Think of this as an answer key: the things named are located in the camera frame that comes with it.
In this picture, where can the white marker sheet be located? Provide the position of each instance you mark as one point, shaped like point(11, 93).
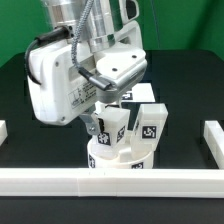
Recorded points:
point(141, 93)

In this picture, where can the white front fence bar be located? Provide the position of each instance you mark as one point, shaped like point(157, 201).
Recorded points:
point(85, 182)

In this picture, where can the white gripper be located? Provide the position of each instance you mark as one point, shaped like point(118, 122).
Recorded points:
point(59, 94)

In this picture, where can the white round stool seat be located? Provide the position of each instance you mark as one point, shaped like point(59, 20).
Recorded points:
point(124, 159)

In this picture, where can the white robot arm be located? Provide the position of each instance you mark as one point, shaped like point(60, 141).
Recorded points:
point(93, 21)

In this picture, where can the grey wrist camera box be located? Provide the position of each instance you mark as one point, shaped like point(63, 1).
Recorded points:
point(123, 65)

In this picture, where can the white left fence bar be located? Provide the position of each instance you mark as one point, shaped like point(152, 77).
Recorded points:
point(3, 131)

